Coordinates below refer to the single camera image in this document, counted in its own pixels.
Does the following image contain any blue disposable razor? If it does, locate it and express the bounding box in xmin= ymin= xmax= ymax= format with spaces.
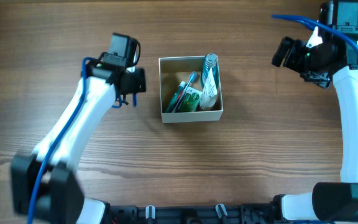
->
xmin=132 ymin=93 xmax=137 ymax=107

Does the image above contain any red green toothpaste tube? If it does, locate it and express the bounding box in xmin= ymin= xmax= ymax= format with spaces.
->
xmin=165 ymin=81 xmax=186 ymax=113

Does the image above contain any blue white toothbrush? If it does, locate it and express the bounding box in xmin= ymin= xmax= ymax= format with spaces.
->
xmin=173 ymin=72 xmax=197 ymax=113

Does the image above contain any green white soap box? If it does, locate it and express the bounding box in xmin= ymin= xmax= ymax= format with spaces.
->
xmin=178 ymin=87 xmax=202 ymax=113

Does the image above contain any teal mouthwash bottle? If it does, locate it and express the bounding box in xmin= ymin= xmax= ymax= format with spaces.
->
xmin=201 ymin=53 xmax=220 ymax=88

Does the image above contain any white cream tube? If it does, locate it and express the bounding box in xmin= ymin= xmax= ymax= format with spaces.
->
xmin=200 ymin=68 xmax=218 ymax=111

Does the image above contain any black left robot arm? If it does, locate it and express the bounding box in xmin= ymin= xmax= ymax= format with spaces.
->
xmin=11 ymin=33 xmax=146 ymax=223

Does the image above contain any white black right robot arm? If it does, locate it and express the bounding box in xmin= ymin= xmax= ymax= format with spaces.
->
xmin=265 ymin=1 xmax=358 ymax=223

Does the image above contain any white open cardboard box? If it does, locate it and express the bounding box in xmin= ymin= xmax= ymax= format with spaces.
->
xmin=158 ymin=55 xmax=224 ymax=123

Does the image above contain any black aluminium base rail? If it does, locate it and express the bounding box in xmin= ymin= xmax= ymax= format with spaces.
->
xmin=104 ymin=203 xmax=278 ymax=224

